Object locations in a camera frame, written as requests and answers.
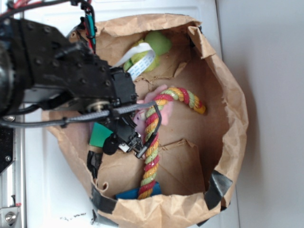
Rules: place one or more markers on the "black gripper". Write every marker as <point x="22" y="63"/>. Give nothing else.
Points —
<point x="123" y="136"/>

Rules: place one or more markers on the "green block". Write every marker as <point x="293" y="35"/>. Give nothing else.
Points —
<point x="99" y="134"/>

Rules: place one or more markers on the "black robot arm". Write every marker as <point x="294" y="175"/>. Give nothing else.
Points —
<point x="41" y="69"/>

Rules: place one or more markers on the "blue block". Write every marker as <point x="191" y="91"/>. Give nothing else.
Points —
<point x="134" y="193"/>

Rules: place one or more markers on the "brown paper bag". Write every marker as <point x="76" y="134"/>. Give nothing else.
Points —
<point x="200" y="154"/>

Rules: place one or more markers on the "green plush toy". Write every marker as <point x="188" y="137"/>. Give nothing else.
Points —
<point x="160" y="45"/>

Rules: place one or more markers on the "multicolour braided rope toy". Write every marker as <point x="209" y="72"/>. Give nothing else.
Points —
<point x="163" y="97"/>

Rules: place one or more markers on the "aluminium frame rail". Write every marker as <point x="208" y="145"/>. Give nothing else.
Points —
<point x="12" y="179"/>

